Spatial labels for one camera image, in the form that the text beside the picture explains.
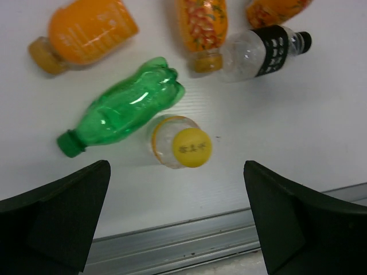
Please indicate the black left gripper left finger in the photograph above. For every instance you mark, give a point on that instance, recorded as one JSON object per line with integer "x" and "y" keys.
{"x": 50, "y": 229}

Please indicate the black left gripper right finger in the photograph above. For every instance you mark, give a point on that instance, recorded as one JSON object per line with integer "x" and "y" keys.
{"x": 302, "y": 231}

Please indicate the clear bottle yellow cap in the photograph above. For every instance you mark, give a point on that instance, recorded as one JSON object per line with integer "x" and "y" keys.
{"x": 178, "y": 142}

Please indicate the green plastic bottle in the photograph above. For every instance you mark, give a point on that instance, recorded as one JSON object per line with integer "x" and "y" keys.
{"x": 125, "y": 107}

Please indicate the clear bottle black label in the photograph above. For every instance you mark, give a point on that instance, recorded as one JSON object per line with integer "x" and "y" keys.
{"x": 257, "y": 52}

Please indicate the orange juice bottle plain label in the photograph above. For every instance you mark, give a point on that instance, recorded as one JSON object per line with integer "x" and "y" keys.
{"x": 82, "y": 33}

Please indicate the orange bottle with gold cap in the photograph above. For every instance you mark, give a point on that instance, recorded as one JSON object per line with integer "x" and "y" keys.
{"x": 262, "y": 13}

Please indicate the orange fruit label bottle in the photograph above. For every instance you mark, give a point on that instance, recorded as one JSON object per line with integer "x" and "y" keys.
{"x": 203, "y": 26}

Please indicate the aluminium table rail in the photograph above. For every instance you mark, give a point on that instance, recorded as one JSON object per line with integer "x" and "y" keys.
{"x": 164, "y": 232}

